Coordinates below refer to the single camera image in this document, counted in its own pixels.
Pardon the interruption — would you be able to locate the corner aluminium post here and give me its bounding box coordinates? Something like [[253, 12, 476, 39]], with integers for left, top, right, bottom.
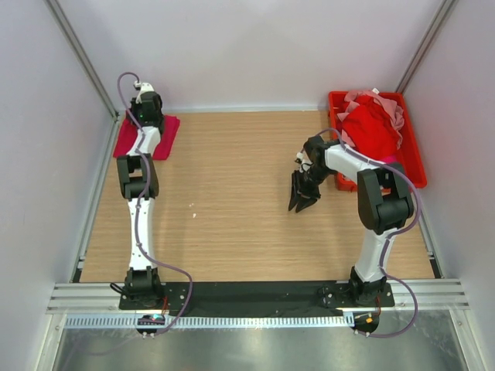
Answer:
[[43, 0, 119, 121], [395, 0, 459, 94]]

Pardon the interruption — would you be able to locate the slotted cable duct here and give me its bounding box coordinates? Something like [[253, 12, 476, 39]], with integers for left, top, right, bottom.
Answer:
[[64, 312, 354, 330]]

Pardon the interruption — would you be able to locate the left corner aluminium post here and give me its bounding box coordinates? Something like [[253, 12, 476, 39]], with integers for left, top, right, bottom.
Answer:
[[43, 0, 119, 121]]

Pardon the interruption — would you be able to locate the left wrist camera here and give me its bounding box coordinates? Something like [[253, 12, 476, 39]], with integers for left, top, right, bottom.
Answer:
[[133, 80, 155, 104]]

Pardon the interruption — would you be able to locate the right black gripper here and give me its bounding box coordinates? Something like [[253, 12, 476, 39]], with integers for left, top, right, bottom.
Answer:
[[288, 166, 333, 213]]

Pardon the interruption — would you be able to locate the pink t shirt in bin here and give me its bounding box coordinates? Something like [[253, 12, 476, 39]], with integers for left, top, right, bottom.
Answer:
[[335, 87, 405, 150]]

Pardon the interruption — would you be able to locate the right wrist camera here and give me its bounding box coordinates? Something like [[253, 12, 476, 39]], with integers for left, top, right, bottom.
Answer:
[[295, 151, 304, 164]]

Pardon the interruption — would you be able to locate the red t shirt in bin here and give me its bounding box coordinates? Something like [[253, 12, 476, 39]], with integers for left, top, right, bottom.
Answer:
[[342, 94, 403, 158]]

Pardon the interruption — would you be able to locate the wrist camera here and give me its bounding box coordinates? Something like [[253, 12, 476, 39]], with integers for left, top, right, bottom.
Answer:
[[295, 151, 304, 164], [133, 80, 155, 104]]

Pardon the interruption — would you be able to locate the red plastic bin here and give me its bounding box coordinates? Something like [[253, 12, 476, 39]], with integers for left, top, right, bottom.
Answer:
[[329, 90, 427, 189]]

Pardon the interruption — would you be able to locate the aluminium frame rail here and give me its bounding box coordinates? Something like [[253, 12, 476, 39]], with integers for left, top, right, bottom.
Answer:
[[46, 279, 469, 314]]

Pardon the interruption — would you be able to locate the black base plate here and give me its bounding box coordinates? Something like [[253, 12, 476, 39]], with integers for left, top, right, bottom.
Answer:
[[115, 281, 394, 317]]

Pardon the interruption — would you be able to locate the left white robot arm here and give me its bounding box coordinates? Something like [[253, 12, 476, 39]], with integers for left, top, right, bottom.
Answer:
[[117, 83, 165, 310]]

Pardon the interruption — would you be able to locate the crimson t shirt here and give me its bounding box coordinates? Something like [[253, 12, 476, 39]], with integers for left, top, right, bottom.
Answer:
[[113, 115, 180, 161]]

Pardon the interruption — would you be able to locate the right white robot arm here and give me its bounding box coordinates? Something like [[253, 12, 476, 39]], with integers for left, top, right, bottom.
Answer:
[[288, 135, 415, 306]]

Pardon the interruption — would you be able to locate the magenta t shirt in bin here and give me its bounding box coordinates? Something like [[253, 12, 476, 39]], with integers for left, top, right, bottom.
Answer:
[[381, 155, 398, 164]]

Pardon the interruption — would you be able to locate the right corner aluminium post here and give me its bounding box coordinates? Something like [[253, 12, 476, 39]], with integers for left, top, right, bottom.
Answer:
[[395, 0, 459, 94]]

